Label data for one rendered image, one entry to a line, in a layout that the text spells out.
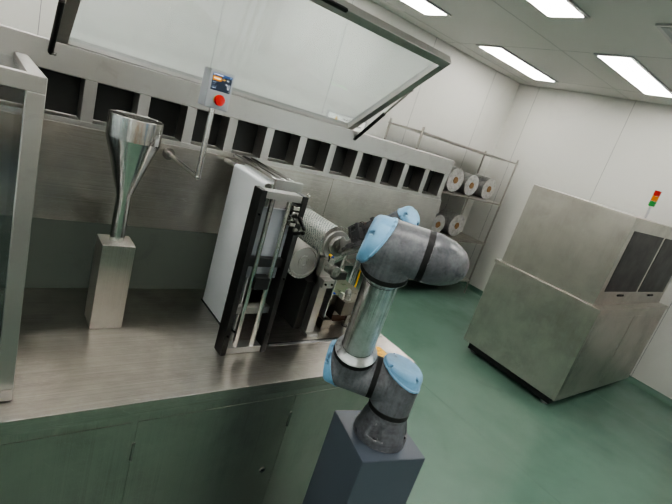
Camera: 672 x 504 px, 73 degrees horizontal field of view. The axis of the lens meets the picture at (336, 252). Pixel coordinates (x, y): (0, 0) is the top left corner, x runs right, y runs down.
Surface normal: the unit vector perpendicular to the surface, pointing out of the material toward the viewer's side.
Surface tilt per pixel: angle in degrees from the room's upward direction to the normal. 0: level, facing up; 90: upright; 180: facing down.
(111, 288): 90
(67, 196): 90
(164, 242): 90
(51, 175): 90
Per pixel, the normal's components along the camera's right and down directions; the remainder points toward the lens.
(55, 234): 0.56, 0.40
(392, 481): 0.36, 0.36
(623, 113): -0.77, -0.06
